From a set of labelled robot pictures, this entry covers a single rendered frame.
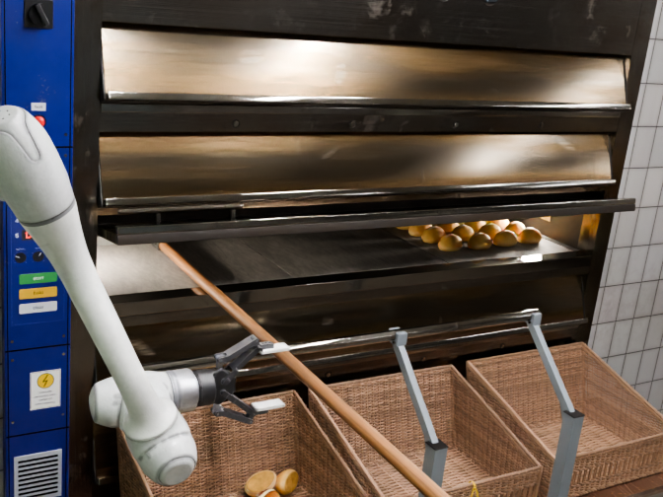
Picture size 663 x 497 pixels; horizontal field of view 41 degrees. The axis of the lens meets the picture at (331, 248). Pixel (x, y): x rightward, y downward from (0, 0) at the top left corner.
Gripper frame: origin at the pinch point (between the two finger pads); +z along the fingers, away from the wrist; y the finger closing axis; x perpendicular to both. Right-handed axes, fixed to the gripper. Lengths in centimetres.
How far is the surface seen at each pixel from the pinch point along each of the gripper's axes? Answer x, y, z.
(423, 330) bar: -18, 3, 52
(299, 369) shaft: -0.6, -0.5, 5.1
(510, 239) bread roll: -71, -1, 129
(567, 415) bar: 2, 25, 91
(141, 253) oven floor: -92, 2, -1
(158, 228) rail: -40.4, -22.6, -14.6
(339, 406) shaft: 17.5, -0.3, 5.0
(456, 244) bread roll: -71, -1, 104
